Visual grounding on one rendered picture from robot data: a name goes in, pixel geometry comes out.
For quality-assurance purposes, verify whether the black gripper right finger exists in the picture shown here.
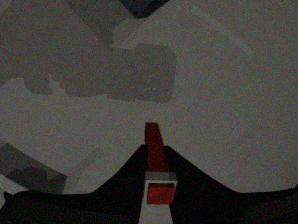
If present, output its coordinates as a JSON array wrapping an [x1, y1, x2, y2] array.
[[164, 145, 298, 224]]

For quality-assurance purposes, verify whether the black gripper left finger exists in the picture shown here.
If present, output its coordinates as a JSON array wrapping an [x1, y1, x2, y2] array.
[[9, 144, 148, 224]]

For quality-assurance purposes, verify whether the grey sloped panel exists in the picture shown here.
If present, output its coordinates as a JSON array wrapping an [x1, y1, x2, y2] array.
[[120, 0, 169, 19]]

